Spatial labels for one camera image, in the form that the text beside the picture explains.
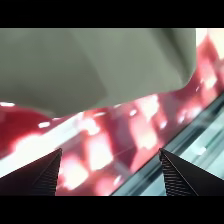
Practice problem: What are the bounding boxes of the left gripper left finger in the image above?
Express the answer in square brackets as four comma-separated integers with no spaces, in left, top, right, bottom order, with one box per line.
[0,147,64,197]

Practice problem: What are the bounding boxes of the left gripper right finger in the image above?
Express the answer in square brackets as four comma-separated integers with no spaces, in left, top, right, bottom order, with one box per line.
[158,148,224,197]

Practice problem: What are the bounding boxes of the brown trousers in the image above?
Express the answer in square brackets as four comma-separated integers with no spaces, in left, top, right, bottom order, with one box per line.
[0,27,198,118]

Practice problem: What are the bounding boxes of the silver frame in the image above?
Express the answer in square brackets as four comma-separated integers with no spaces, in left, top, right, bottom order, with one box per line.
[114,99,224,197]

